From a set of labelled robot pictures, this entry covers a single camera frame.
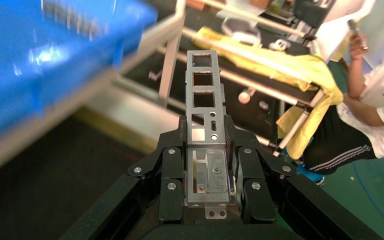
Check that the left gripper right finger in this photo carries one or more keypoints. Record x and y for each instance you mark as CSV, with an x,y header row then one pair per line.
x,y
258,172

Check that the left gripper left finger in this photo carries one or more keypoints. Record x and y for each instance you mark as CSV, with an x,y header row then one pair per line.
x,y
170,172

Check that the grey perforated metal bracket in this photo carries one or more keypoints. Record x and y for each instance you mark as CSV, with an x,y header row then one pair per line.
x,y
212,185

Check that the yellow cloth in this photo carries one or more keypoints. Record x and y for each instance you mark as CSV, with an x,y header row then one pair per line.
x,y
298,69

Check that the blue plastic bin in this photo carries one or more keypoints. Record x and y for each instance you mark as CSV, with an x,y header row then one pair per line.
x,y
46,66

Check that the silver handheld device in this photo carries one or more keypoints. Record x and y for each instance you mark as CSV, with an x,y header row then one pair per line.
x,y
357,33

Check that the tube frame cart black shelf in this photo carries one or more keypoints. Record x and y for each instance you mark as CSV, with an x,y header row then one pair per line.
x,y
261,87

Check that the white tube guard rail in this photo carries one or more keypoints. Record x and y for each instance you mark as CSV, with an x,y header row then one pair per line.
x,y
170,66

